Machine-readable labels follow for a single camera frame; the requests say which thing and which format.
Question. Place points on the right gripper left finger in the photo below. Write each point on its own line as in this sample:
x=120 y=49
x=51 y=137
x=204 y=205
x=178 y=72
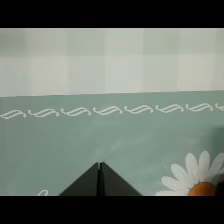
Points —
x=87 y=183

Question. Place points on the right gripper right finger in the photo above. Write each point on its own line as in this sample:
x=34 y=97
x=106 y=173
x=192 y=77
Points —
x=115 y=184

